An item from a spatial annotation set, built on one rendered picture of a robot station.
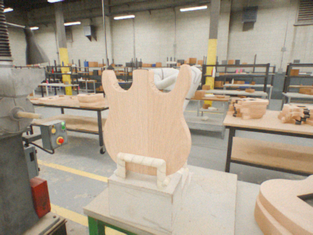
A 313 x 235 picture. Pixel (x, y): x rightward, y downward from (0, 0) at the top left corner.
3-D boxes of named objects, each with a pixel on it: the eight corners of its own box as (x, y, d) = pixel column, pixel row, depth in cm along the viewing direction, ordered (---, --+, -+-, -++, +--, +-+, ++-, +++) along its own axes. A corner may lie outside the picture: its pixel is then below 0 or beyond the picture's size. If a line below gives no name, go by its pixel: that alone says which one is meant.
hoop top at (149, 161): (114, 161, 74) (115, 153, 73) (119, 157, 77) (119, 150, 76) (163, 170, 67) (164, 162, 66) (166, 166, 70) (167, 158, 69)
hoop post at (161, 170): (155, 188, 70) (155, 165, 68) (158, 183, 73) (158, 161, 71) (164, 190, 69) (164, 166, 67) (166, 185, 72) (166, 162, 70)
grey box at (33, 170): (17, 176, 159) (4, 112, 146) (29, 171, 169) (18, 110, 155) (28, 181, 154) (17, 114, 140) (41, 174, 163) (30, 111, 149)
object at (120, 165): (116, 179, 76) (114, 157, 74) (120, 175, 79) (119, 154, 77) (123, 181, 75) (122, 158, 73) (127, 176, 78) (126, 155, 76)
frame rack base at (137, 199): (108, 216, 80) (106, 179, 76) (126, 194, 94) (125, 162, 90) (172, 235, 71) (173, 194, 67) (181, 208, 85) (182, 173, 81)
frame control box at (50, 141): (25, 155, 154) (19, 123, 147) (49, 145, 173) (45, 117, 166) (46, 160, 144) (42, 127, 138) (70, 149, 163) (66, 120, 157)
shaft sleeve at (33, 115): (24, 113, 124) (21, 117, 122) (19, 110, 121) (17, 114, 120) (43, 115, 117) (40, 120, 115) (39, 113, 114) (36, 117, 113)
